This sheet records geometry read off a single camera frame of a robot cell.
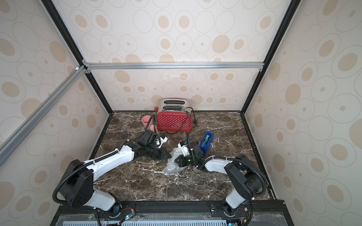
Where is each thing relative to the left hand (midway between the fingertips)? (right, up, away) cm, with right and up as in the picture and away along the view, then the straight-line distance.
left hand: (174, 157), depth 79 cm
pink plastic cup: (-24, +21, +25) cm, 40 cm away
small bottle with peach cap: (-18, +16, +21) cm, 32 cm away
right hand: (+3, -4, +9) cm, 10 cm away
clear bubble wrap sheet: (-2, -7, +4) cm, 8 cm away
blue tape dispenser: (+20, +6, +15) cm, 26 cm away
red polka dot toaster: (-1, +25, +16) cm, 29 cm away
